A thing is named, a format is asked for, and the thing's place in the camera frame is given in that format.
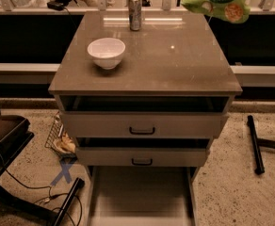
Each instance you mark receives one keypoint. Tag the green rice chip bag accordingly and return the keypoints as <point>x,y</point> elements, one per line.
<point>231,11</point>

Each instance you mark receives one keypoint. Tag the grey drawer cabinet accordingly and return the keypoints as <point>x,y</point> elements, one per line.
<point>173,54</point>

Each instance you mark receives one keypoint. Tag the top drawer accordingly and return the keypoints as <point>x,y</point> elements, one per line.
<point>141,117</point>

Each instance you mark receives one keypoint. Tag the drawer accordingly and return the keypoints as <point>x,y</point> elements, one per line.
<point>152,152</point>
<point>141,117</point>
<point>141,196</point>

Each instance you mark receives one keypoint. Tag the middle drawer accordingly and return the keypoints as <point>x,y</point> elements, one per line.
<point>152,152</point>

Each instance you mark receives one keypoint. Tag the bottom drawer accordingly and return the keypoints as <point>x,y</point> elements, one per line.
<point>141,196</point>

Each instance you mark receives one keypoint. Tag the white ceramic bowl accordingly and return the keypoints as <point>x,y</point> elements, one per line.
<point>106,53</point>

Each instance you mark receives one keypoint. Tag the blue tape cross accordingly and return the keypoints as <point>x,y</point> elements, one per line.
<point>65,164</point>

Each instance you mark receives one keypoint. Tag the silver drink can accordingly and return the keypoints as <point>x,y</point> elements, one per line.
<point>134,7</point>

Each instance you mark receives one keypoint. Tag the black stand leg right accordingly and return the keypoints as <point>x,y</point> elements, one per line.
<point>257,144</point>

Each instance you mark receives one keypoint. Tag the black power adapter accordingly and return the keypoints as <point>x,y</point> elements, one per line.
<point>55,5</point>

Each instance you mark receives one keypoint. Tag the wire basket with items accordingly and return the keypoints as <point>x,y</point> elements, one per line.
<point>59,141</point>

